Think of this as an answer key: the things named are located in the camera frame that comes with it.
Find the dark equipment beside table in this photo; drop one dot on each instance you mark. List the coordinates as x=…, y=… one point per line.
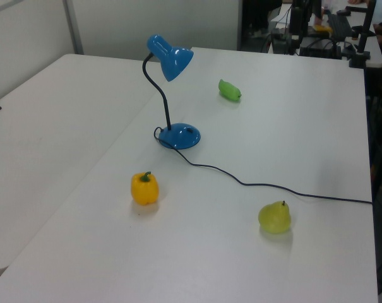
x=381, y=142

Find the green chili pepper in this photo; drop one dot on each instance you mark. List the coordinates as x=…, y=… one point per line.
x=229, y=91

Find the black keyboard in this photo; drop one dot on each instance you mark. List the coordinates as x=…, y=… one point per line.
x=339, y=26

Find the yellow bell pepper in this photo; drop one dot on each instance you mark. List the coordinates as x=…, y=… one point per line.
x=145, y=191

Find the black equipment box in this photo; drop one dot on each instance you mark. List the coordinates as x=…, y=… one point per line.
x=317, y=50

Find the black camera stand with clamp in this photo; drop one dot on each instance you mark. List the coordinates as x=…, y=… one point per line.
x=363, y=38

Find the small yellow object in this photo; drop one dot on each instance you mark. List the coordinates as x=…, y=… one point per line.
x=323, y=28

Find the blue gooseneck desk lamp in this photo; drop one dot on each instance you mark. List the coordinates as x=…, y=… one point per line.
x=178, y=135

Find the yellow-green pear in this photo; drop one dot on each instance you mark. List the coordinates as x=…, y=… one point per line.
x=274, y=219

